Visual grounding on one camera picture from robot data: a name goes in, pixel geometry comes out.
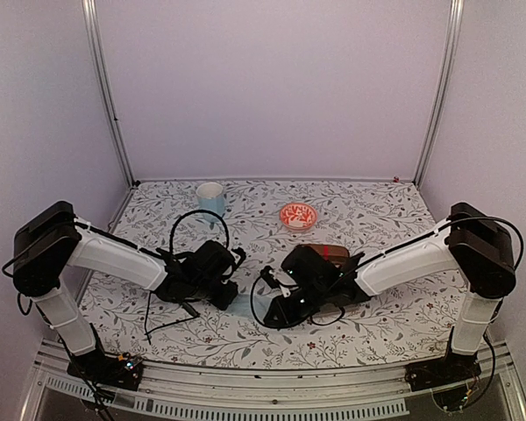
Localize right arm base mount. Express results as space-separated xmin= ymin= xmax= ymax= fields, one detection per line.
xmin=404 ymin=344 xmax=481 ymax=412

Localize red patterned small bowl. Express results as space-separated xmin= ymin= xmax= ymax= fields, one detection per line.
xmin=279 ymin=203 xmax=317 ymax=231

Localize brown striped glasses case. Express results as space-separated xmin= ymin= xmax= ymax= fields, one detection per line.
xmin=307 ymin=244 xmax=350 ymax=268

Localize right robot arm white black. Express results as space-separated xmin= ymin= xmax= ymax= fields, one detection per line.
xmin=259 ymin=203 xmax=524 ymax=382

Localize pink translucent plastic cup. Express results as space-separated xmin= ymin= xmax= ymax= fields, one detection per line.
xmin=312 ymin=303 xmax=362 ymax=325

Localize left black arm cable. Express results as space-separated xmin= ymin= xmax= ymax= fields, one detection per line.
xmin=165 ymin=209 xmax=230 ymax=260

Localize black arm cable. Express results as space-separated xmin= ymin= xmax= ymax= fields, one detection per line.
xmin=165 ymin=209 xmax=230 ymax=260
xmin=249 ymin=271 xmax=347 ymax=328

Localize right aluminium frame post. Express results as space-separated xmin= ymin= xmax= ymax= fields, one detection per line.
xmin=413 ymin=0 xmax=465 ymax=189

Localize aluminium frame post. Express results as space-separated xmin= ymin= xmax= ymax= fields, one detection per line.
xmin=82 ymin=0 xmax=137 ymax=189
xmin=413 ymin=0 xmax=465 ymax=189

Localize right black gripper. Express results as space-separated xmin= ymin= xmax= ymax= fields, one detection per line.
xmin=264 ymin=282 xmax=329 ymax=328

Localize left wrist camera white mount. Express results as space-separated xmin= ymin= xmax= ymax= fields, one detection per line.
xmin=225 ymin=246 xmax=246 ymax=277

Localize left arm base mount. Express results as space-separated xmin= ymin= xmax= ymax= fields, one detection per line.
xmin=65 ymin=343 xmax=143 ymax=391

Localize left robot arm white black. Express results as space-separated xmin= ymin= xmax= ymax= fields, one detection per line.
xmin=2 ymin=201 xmax=246 ymax=381

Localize left aluminium frame post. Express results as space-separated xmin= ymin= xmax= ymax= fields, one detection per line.
xmin=82 ymin=0 xmax=137 ymax=189

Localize blue cleaning cloth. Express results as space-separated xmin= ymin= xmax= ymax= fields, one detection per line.
xmin=228 ymin=294 xmax=272 ymax=319

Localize black sunglasses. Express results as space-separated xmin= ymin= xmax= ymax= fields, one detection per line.
xmin=144 ymin=293 xmax=200 ymax=344

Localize floral patterned table mat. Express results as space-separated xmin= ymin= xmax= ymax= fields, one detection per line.
xmin=81 ymin=181 xmax=466 ymax=369

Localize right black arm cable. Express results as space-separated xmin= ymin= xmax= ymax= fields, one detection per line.
xmin=249 ymin=271 xmax=347 ymax=328

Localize light blue paper cup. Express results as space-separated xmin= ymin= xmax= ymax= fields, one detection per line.
xmin=196 ymin=182 xmax=225 ymax=223

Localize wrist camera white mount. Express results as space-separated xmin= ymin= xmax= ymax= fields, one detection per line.
xmin=225 ymin=246 xmax=246 ymax=277
xmin=259 ymin=266 xmax=291 ymax=297

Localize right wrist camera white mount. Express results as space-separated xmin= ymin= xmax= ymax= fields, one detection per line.
xmin=259 ymin=266 xmax=291 ymax=297

